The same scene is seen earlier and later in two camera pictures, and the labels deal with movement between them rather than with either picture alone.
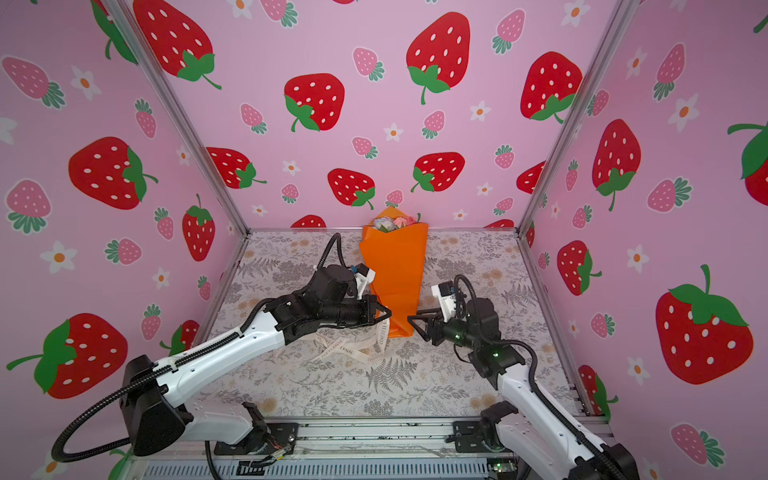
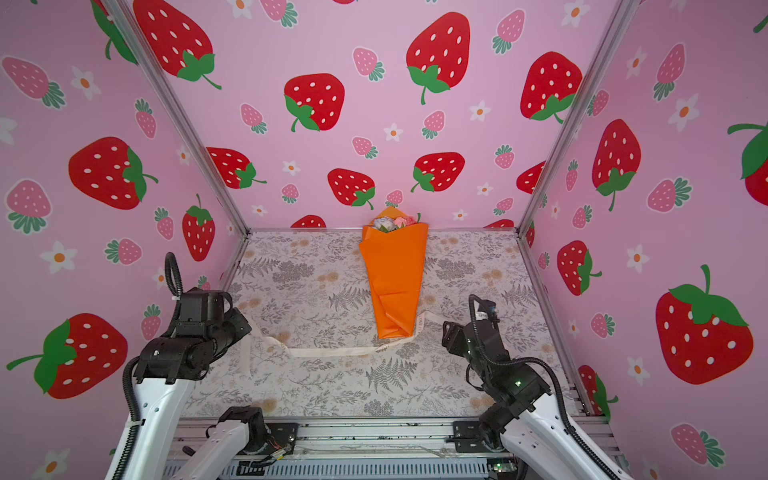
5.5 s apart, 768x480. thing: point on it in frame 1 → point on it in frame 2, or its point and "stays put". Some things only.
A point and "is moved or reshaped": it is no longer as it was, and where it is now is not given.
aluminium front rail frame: x=335 y=449 stays put
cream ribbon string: x=368 y=341 is moved or reshaped
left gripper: x=369 y=310 → x=235 y=316
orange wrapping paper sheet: x=397 y=261 stays put
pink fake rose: x=404 y=221 stays put
